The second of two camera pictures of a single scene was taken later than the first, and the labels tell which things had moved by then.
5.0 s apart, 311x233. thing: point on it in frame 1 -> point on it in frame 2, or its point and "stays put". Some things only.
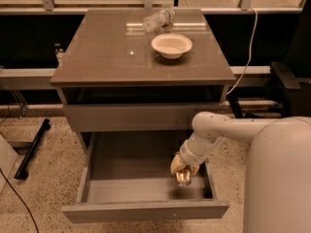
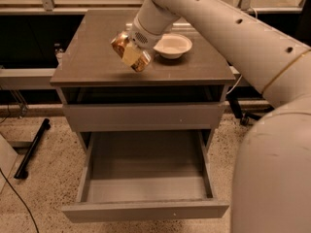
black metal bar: [22, 172] stays put
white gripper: [190, 156] -> [141, 37]
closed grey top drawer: [146, 117] stays put
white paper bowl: [171, 46] stays put
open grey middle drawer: [127, 177] stays put
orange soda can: [183, 178] -> [119, 43]
